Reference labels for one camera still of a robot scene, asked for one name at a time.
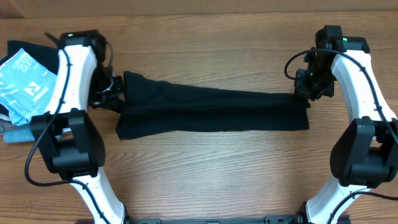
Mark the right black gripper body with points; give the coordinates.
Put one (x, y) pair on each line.
(319, 81)

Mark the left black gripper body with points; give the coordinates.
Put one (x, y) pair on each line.
(105, 89)

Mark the black t-shirt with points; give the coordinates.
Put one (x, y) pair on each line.
(154, 107)

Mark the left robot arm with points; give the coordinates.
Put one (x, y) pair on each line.
(67, 139)

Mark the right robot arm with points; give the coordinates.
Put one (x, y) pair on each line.
(365, 156)

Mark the folded black shirt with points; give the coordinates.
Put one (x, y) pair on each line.
(46, 56)

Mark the folded light blue printed shirt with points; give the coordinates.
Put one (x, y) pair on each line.
(26, 87)

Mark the folded blue heather shirt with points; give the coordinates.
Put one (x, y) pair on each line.
(17, 136)

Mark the folded white grey garment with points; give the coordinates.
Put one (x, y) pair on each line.
(6, 124)

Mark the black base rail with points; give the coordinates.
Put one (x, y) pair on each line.
(211, 221)

